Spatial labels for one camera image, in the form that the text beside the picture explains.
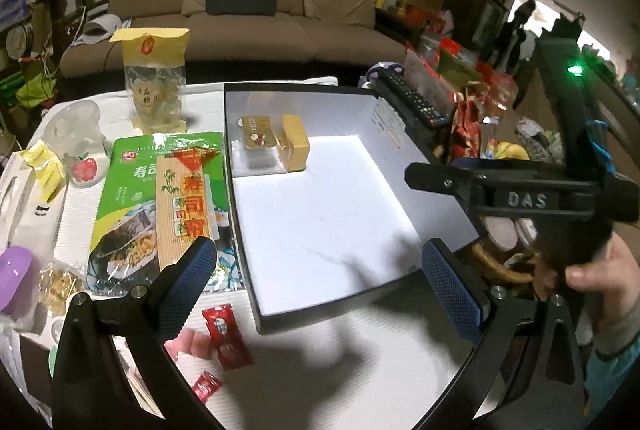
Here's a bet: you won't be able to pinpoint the wicker basket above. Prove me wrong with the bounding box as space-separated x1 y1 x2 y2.
470 240 541 285

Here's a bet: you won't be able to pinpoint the pink packet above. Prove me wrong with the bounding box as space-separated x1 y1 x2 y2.
162 327 213 361

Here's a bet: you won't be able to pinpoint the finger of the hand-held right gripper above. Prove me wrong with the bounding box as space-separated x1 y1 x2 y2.
405 162 599 217

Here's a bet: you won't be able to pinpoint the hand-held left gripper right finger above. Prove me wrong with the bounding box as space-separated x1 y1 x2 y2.
415 237 586 430

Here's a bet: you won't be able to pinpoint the black remote control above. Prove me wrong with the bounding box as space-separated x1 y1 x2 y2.
375 70 451 127

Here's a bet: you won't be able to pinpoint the bananas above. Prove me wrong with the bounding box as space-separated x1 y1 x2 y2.
487 141 531 161

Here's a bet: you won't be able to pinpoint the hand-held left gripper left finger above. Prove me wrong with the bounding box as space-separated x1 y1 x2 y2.
51 236 226 430

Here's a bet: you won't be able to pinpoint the person's right hand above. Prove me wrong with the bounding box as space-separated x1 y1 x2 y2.
534 236 640 342

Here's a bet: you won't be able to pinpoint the crinkled clear plastic bag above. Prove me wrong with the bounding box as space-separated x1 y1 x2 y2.
44 100 103 156

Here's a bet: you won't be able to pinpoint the jelly cup with brown lid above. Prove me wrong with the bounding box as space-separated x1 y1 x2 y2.
237 115 279 168

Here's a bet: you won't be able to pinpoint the clear snack bag yellow header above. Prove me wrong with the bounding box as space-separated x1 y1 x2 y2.
109 28 192 134

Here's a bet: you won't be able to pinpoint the purple and white round thing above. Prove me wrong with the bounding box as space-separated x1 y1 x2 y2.
357 62 406 88

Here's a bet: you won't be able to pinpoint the white cap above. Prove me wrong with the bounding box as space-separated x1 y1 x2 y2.
82 14 123 45

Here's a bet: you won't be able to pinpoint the purple container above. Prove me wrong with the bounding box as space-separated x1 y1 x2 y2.
0 246 39 313

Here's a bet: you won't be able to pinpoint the person's right forearm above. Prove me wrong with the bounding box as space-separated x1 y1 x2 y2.
582 297 640 430

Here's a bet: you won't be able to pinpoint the beige sofa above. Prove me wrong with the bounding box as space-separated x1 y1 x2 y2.
59 0 408 78

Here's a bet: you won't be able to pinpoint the yellow rectangular block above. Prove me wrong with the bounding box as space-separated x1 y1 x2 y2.
277 114 311 172

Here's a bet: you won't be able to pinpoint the small red sauce sachet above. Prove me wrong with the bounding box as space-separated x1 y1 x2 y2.
191 371 222 406

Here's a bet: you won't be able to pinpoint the green sushi kit packet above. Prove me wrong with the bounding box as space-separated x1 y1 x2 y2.
86 131 246 296

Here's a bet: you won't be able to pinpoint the pile of red snack packets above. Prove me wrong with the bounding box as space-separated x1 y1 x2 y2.
405 37 517 157

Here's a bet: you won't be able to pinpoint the clear cup with apple print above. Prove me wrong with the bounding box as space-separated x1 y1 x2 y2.
64 151 110 187

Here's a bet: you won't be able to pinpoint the dark wooden cabinet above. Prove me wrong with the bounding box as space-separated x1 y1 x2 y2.
445 0 511 61

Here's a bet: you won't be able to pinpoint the white handled scissors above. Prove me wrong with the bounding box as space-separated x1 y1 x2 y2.
47 316 67 380

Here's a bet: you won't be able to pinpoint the large red sauce sachet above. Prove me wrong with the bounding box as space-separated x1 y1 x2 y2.
201 303 254 371

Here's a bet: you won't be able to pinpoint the crumpled pale cloth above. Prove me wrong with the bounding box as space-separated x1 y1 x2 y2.
517 117 566 162

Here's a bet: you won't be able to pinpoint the yellow packets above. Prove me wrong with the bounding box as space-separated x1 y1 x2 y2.
20 145 68 203

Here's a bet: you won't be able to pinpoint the clear bag of golden snacks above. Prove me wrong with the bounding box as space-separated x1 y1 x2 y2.
37 262 86 317

